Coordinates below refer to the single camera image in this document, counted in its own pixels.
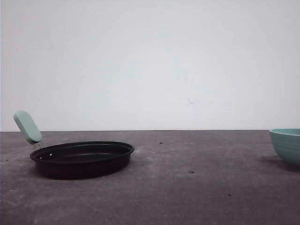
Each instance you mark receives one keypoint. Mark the teal ribbed bowl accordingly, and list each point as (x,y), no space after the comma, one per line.
(286,143)

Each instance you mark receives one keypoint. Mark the black frying pan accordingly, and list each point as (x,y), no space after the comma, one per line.
(80,160)

